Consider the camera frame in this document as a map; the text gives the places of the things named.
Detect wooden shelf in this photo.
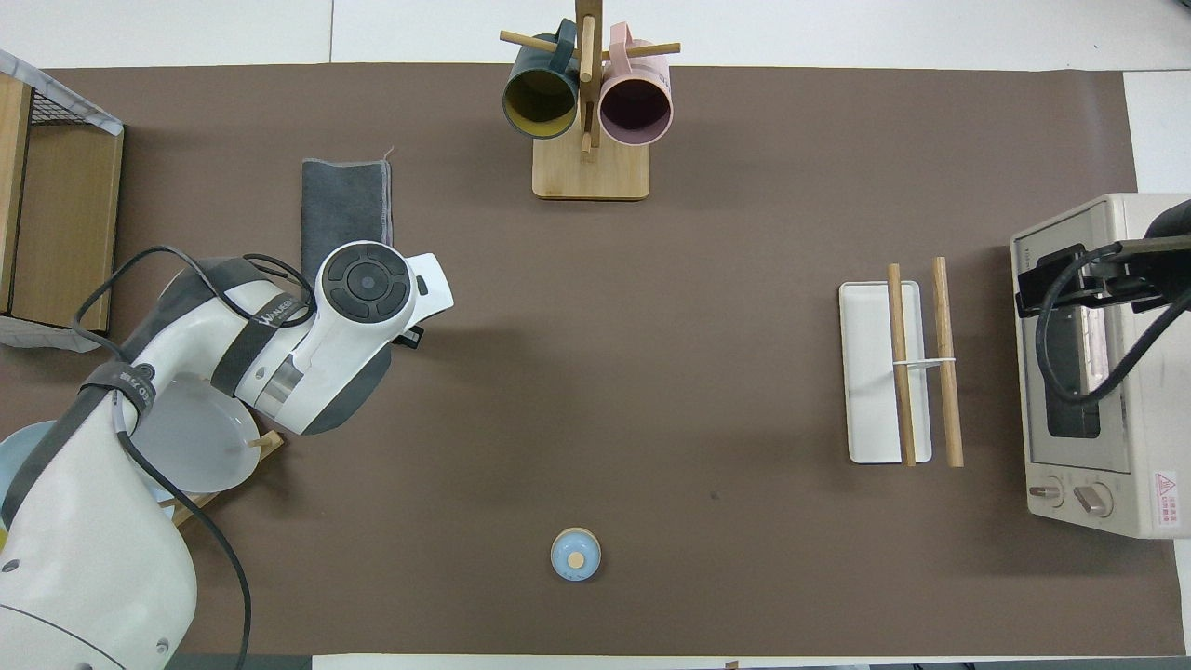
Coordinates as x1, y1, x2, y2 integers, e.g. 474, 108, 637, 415
0, 73, 125, 338

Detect wooden mug tree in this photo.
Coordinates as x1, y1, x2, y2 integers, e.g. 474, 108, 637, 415
500, 0, 681, 202

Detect pink mug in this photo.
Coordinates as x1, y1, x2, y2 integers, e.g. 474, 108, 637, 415
598, 23, 674, 147

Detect purple and grey towel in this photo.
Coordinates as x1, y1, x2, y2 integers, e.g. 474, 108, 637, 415
301, 147, 395, 280

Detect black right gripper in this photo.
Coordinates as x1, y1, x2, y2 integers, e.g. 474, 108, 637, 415
1016, 233, 1191, 319

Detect dark teal mug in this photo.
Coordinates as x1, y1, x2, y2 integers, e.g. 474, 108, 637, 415
502, 19, 582, 141

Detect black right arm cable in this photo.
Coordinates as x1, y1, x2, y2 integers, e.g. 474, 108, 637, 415
1035, 240, 1191, 403

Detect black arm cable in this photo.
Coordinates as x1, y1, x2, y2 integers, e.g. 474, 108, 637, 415
71, 245, 322, 670
1035, 240, 1191, 403

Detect grey plate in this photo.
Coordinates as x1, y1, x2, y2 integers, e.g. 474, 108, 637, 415
128, 372, 262, 495

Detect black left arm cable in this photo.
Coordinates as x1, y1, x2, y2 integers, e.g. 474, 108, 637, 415
71, 245, 322, 670

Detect brown table mat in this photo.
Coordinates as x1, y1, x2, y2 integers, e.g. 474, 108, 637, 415
0, 63, 1187, 657

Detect white towel rack wooden bars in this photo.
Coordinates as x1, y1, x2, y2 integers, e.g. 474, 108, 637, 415
838, 257, 965, 468

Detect beige toaster oven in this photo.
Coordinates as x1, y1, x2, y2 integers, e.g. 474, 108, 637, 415
1010, 193, 1191, 540

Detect wooden plate rack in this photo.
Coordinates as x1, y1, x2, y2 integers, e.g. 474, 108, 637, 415
160, 428, 285, 529

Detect light blue plate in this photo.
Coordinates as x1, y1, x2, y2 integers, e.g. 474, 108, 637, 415
0, 420, 178, 511

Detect black wire mesh basket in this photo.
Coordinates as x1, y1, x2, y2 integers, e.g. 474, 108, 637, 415
19, 86, 77, 127

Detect blue call bell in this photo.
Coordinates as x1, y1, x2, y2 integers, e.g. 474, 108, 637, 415
551, 527, 602, 583

